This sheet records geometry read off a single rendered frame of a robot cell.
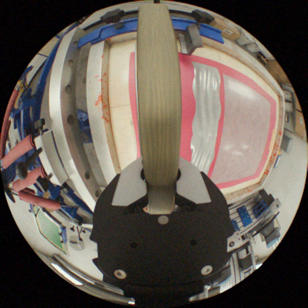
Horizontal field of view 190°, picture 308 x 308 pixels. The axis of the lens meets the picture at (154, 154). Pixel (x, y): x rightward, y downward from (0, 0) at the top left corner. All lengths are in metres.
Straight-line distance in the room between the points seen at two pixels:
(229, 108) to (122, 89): 0.26
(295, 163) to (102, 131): 3.85
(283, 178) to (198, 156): 3.75
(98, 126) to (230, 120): 0.31
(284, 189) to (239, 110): 3.74
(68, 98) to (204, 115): 0.29
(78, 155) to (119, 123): 0.12
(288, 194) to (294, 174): 0.59
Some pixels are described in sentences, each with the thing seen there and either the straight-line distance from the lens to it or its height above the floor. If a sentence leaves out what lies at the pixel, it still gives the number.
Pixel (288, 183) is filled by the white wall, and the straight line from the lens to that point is 3.87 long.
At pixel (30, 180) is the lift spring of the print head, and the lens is 0.48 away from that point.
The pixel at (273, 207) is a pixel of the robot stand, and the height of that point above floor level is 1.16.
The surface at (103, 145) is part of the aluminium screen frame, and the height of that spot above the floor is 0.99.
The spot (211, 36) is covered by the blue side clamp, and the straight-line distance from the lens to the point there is 0.29.
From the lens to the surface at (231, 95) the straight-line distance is 0.29.
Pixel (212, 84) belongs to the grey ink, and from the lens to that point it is 0.25.
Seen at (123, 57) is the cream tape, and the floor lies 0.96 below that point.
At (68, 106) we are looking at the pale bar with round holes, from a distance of 0.23.
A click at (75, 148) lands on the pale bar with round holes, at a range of 0.23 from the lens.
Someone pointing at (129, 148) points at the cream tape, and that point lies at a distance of 0.24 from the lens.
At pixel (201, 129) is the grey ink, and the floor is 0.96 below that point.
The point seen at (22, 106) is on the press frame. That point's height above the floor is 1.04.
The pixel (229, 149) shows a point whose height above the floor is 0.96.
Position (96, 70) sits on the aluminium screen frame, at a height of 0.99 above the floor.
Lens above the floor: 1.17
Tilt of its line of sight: 63 degrees down
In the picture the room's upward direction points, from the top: 178 degrees counter-clockwise
